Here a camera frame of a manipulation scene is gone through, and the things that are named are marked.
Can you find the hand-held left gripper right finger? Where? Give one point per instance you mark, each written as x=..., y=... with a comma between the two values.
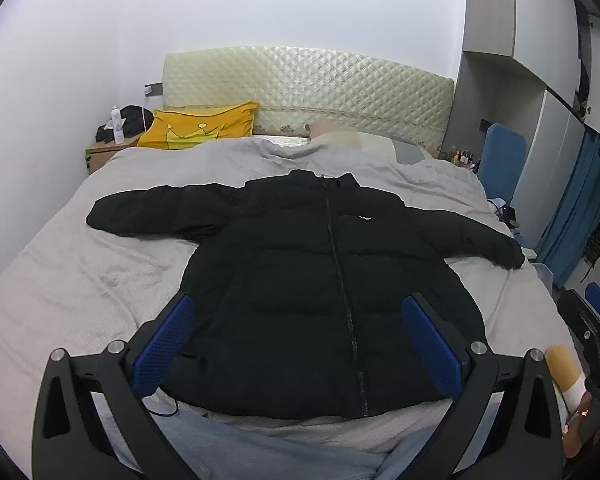
x=432, y=346

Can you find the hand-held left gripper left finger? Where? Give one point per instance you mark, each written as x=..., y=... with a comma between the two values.
x=164, y=346

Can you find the black puffer jacket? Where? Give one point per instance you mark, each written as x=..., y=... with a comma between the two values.
x=280, y=285

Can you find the person's right forearm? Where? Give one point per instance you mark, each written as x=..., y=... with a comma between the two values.
x=562, y=365

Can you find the person's right hand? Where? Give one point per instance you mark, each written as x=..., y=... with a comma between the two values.
x=580, y=422

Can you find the blue curtain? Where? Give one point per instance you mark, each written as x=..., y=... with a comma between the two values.
x=575, y=210

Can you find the grey bed blanket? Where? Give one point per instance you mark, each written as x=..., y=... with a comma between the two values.
x=80, y=260

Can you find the black bedside device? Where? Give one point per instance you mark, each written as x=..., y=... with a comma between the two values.
x=507, y=215

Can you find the person's light blue pants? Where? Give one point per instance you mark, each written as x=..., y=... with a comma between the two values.
x=280, y=455

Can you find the blue padded chair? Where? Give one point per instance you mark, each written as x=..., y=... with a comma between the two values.
x=502, y=160

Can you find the group of small bottles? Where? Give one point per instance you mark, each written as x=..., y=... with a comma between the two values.
x=461, y=157

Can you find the wooden nightstand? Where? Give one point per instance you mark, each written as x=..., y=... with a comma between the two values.
x=97, y=157

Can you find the yellow crown pillow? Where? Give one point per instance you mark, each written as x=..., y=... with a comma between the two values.
x=195, y=127

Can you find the white plastic bottle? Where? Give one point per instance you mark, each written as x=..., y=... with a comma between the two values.
x=117, y=127

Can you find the grey white wardrobe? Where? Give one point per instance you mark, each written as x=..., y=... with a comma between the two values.
x=540, y=35

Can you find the cream quilted headboard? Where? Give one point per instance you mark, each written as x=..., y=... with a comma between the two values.
x=305, y=85

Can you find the grey wall socket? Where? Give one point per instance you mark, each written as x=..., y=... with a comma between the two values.
x=153, y=90

